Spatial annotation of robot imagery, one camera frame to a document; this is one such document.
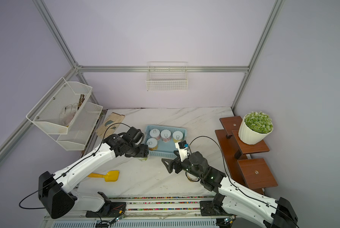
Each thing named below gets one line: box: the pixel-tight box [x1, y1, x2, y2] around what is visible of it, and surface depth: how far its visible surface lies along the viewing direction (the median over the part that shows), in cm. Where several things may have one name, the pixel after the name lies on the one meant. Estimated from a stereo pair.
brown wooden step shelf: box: [214, 115, 278, 195], surface depth 75 cm
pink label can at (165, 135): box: [160, 129, 172, 143], surface depth 100 cm
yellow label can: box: [172, 130, 184, 143], surface depth 100 cm
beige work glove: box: [95, 112, 126, 138], surface depth 113 cm
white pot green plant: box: [238, 111, 274, 145], surface depth 67 cm
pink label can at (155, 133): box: [149, 128, 161, 141], surface depth 100 cm
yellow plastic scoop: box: [87, 170, 120, 182], surface depth 86 cm
